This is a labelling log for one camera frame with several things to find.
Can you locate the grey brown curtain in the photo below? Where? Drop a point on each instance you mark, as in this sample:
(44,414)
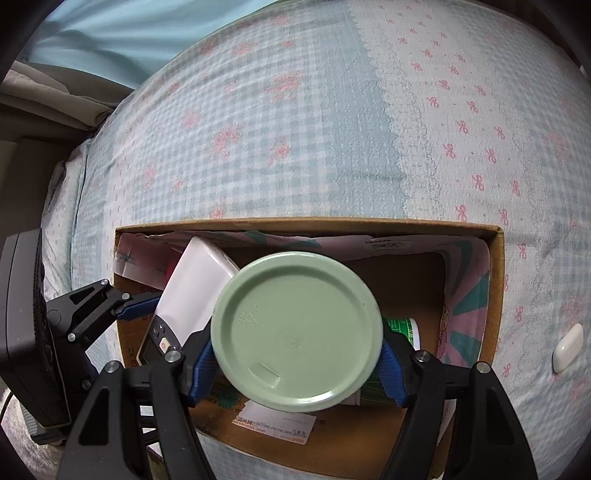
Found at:
(46,87)

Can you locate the grey headboard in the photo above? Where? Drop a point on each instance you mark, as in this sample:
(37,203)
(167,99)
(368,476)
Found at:
(23,184)

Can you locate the white remote control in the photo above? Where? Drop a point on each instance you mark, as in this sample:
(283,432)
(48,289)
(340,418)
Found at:
(194,286)

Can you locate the cardboard box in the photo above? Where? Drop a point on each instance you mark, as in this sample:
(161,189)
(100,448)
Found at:
(415,281)

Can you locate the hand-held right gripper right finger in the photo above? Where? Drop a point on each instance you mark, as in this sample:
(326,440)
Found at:
(392,371)

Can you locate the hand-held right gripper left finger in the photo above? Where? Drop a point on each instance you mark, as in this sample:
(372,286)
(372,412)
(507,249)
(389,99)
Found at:
(203,371)

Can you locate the light blue hanging cloth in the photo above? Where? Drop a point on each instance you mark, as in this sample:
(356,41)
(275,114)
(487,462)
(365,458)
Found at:
(92,41)

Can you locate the green white printed tube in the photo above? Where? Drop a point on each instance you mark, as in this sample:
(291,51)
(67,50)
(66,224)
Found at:
(404,330)

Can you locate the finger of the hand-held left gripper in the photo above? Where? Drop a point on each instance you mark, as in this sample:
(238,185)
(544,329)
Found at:
(92,307)

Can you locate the white dotted pillow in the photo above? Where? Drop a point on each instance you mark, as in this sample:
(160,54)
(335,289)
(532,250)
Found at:
(64,207)

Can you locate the pale green lidded jar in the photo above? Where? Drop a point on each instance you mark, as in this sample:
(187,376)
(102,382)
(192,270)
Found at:
(295,332)

